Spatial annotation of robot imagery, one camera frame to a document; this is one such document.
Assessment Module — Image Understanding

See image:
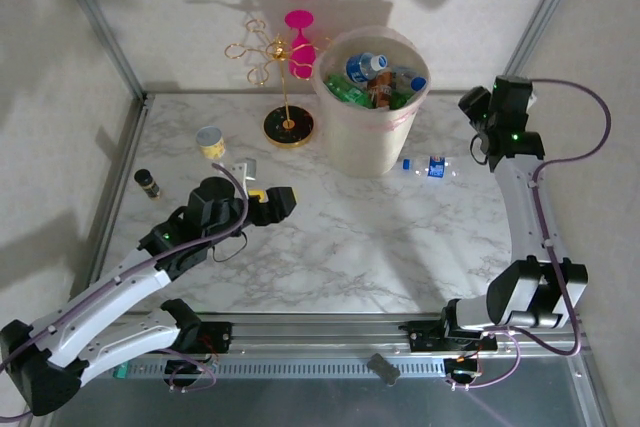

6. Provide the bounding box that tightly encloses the light-blue label bottle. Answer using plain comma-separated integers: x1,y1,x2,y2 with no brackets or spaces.
391,65,428,94

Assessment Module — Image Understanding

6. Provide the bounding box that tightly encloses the green plastic bottle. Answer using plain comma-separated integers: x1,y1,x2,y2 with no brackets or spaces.
325,73,375,109
388,90,417,111

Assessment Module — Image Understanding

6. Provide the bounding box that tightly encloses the blue-label clear water bottle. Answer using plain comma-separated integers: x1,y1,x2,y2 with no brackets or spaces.
345,51,390,84

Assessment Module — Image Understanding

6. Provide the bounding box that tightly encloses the white round bin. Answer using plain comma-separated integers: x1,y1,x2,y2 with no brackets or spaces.
310,29,431,178

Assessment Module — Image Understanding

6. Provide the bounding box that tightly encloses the yellow tin can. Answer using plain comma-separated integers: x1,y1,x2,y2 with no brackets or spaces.
194,125,226,161

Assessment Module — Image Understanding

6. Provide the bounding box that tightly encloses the blue-cap dark-blue label bottle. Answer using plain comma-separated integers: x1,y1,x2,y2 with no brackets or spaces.
401,154,465,180

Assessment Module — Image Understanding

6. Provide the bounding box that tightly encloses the small dark black-capped bottle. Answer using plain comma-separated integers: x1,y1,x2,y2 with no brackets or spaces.
133,168,162,200

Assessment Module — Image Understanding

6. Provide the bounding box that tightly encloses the pink wine glass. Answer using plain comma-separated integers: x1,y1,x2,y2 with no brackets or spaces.
284,10,317,81

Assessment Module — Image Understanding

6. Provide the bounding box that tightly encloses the grey rectangular clip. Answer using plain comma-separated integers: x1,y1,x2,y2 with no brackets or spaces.
366,352,402,387

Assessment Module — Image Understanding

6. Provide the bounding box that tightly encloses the grey metal sheet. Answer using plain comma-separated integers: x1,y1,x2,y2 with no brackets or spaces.
49,361,601,427

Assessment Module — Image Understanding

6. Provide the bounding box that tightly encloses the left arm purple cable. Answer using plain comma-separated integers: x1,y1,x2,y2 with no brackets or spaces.
0,163,249,421

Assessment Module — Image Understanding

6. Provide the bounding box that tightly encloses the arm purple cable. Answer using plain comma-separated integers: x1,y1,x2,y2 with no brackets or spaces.
0,163,249,421
447,77,612,392

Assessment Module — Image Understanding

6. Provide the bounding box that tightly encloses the aluminium rear rail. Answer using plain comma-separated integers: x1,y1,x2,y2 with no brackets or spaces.
144,89,496,99

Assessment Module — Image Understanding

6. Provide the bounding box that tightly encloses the thin black cable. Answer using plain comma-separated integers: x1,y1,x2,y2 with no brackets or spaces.
209,230,250,263
468,130,494,167

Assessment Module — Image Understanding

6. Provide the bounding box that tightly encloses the gold wire glass rack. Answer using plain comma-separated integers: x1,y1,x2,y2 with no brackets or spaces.
223,18,334,150

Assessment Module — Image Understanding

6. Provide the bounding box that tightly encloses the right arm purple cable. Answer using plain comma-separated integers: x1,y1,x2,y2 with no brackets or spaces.
447,77,612,392

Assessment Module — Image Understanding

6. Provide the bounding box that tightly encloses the aluminium upright post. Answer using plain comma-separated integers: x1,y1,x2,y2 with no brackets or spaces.
492,0,589,98
47,0,151,103

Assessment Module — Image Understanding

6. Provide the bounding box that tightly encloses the aluminium side rail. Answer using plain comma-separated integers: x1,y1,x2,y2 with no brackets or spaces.
74,91,154,318

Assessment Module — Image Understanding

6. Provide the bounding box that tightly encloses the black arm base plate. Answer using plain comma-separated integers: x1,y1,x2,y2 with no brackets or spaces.
197,321,234,354
399,317,499,354

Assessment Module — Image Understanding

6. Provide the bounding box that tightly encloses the aluminium front rail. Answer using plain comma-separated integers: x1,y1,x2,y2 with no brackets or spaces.
99,312,587,362

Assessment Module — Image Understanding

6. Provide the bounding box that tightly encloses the perforated metal cable duct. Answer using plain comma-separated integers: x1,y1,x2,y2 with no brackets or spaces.
112,355,449,381

